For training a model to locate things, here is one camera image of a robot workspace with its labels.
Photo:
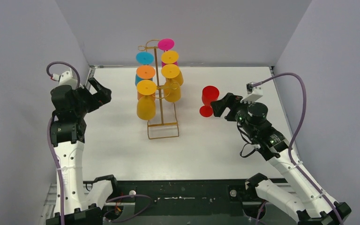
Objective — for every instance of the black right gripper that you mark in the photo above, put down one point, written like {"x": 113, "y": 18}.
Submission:
{"x": 229, "y": 100}

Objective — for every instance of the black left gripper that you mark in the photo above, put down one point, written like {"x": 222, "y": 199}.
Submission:
{"x": 93, "y": 96}

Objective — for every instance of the red wine glass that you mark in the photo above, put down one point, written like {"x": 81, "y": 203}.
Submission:
{"x": 209, "y": 94}

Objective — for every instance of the yellow wine glass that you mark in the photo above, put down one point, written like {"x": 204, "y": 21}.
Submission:
{"x": 169, "y": 57}
{"x": 146, "y": 107}
{"x": 174, "y": 81}

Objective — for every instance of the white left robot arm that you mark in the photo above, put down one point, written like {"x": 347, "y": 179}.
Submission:
{"x": 66, "y": 139}

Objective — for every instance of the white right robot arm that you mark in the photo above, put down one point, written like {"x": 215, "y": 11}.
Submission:
{"x": 311, "y": 205}

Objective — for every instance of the orange wine glass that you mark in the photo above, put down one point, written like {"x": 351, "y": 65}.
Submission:
{"x": 144, "y": 81}

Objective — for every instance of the blue wine glass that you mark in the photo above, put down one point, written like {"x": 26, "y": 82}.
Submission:
{"x": 144, "y": 58}

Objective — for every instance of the magenta wine glass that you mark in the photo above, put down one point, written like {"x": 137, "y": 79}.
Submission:
{"x": 166, "y": 44}

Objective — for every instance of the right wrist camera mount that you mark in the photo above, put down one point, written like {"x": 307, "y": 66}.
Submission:
{"x": 254, "y": 92}

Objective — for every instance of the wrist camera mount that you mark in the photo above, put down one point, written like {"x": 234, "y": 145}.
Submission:
{"x": 254, "y": 92}
{"x": 66, "y": 78}

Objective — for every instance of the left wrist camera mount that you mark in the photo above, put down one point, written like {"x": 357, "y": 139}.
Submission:
{"x": 66, "y": 78}

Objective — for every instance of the gold wire glass rack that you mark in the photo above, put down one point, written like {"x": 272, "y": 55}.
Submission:
{"x": 165, "y": 123}

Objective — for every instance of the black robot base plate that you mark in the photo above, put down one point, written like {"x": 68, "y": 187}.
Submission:
{"x": 183, "y": 198}

